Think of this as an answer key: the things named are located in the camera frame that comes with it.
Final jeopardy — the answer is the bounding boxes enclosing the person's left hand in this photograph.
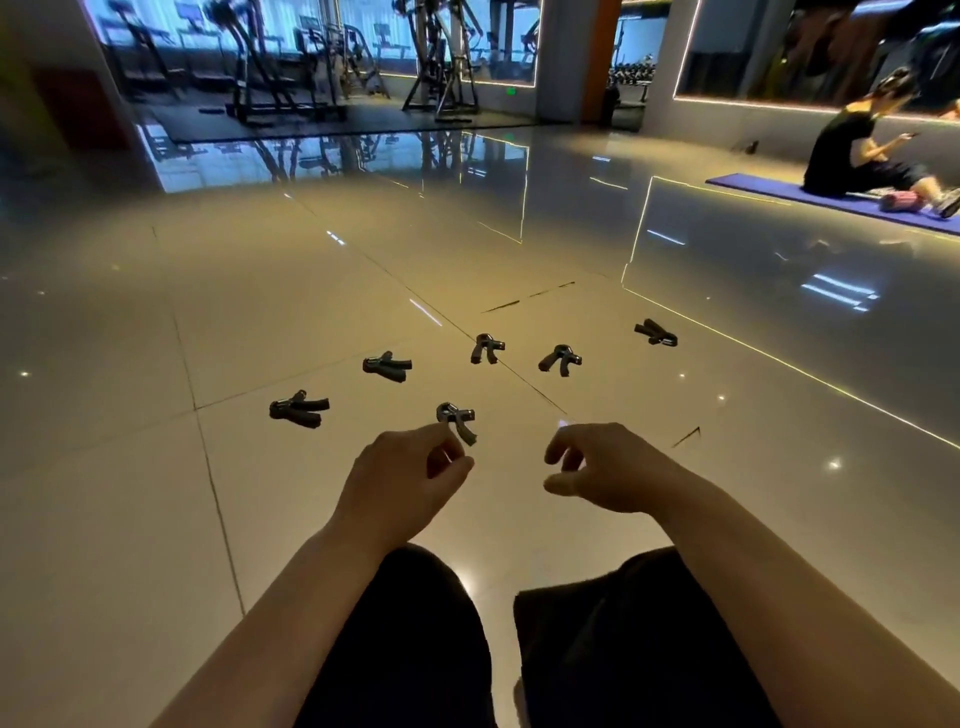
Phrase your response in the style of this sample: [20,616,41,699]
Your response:
[329,422,476,556]

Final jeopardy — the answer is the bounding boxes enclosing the person's right hand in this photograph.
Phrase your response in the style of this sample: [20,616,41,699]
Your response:
[542,422,703,519]

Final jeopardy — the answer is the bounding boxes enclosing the black spring hand gripper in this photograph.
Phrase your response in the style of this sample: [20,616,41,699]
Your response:
[436,401,479,448]

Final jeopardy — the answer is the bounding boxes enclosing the group of black hand grippers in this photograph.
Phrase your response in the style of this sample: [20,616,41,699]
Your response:
[268,317,680,430]

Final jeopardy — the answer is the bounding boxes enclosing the person's right forearm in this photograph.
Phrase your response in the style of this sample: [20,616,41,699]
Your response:
[652,476,960,728]

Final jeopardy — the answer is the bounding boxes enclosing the person's left forearm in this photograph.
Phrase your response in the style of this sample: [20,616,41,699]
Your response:
[149,521,410,728]

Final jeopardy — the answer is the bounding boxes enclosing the black trousers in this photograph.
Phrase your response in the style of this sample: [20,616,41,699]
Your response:
[296,543,781,728]

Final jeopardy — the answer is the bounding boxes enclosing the purple exercise mat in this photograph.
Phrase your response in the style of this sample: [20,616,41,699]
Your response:
[704,172,960,238]

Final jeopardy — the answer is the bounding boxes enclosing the dark rubber floor mat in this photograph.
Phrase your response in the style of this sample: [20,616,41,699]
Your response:
[146,95,541,145]

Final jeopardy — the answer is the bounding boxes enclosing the dumbbell rack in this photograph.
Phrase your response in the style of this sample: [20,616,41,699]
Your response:
[607,63,658,106]

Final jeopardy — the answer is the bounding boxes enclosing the black gym exercise machine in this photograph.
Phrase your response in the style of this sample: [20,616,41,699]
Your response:
[203,0,348,127]
[393,0,483,123]

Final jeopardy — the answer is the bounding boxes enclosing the large lit window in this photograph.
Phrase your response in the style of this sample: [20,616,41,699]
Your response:
[78,0,543,90]

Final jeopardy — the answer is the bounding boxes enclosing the black treadmill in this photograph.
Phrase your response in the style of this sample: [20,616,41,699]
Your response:
[101,0,189,99]

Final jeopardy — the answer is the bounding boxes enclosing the large wall mirror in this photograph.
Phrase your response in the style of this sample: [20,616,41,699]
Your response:
[673,0,960,125]

